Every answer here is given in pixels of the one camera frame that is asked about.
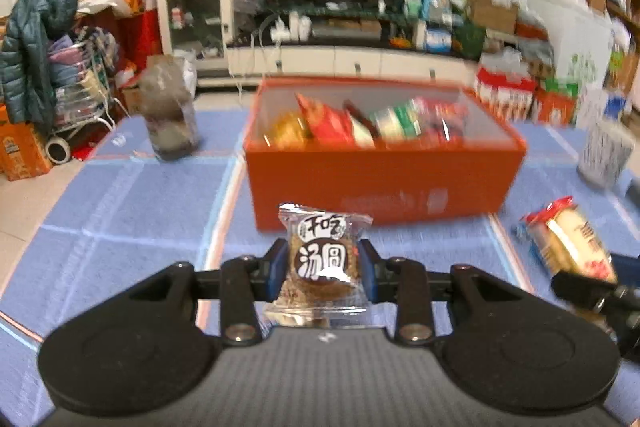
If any clear brown pastry packet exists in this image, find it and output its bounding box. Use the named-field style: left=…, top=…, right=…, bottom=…
left=264, top=202, right=373, bottom=329

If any red yellow biscuit packet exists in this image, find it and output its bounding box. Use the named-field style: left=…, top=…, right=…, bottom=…
left=518, top=196, right=618, bottom=283

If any orange cardboard box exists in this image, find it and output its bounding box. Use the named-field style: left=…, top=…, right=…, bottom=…
left=244, top=77, right=527, bottom=231

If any blue plaid table mat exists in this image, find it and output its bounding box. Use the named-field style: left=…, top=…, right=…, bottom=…
left=1, top=110, right=639, bottom=426

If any white patterned cup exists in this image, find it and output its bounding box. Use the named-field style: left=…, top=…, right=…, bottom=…
left=577, top=118, right=636, bottom=190

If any clear plastic jar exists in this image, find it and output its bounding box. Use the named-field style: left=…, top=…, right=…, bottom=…
left=138, top=55, right=201, bottom=161

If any orange green gift box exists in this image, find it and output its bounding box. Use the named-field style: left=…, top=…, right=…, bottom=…
left=530, top=79, right=579, bottom=127

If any white tv stand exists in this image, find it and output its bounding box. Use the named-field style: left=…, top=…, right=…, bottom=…
left=224, top=0, right=478, bottom=89

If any red white gift box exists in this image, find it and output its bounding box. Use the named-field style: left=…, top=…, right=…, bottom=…
left=474, top=66, right=537, bottom=121

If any orange carton on floor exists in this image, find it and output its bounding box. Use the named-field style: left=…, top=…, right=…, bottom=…
left=0, top=104, right=52, bottom=181

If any white glass door cabinet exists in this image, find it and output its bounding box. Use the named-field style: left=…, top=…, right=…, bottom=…
left=156, top=0, right=235, bottom=77

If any white small fridge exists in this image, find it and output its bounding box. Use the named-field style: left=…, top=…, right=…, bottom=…
left=527, top=0, right=613, bottom=87

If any brown cardboard box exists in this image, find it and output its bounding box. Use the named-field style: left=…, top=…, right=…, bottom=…
left=466, top=0, right=520, bottom=35

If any dark green puffer jacket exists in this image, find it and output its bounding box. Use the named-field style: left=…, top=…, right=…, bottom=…
left=1, top=0, right=78, bottom=133

